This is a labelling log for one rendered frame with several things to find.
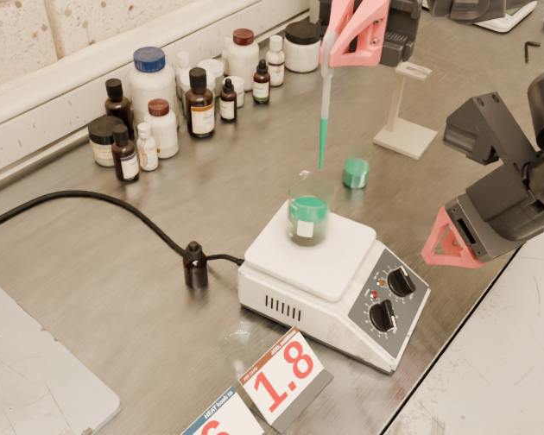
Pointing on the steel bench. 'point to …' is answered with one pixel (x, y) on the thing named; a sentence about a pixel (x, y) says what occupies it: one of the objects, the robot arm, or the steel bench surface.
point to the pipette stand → (395, 132)
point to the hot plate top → (275, 250)
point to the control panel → (405, 312)
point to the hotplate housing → (320, 311)
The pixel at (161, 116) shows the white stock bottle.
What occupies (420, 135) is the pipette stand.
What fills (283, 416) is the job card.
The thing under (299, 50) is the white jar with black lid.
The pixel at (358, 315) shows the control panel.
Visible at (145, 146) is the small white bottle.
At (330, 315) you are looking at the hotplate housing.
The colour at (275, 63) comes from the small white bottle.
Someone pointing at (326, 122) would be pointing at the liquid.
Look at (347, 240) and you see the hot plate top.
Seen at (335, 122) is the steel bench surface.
